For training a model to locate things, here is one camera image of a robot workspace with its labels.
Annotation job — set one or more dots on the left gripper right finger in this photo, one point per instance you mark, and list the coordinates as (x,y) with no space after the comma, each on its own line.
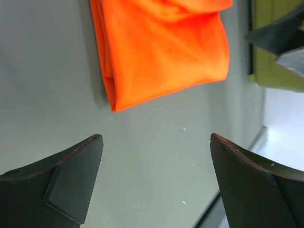
(256,192)

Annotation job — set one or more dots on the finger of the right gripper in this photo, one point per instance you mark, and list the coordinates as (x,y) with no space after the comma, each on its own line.
(293,60)
(281,36)

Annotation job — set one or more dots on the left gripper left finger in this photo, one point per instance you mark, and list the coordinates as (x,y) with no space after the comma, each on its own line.
(54,192)

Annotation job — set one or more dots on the orange t shirt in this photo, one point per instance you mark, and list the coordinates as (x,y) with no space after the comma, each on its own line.
(152,48)

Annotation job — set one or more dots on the green plastic basket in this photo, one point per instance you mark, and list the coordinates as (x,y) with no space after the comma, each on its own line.
(266,72)

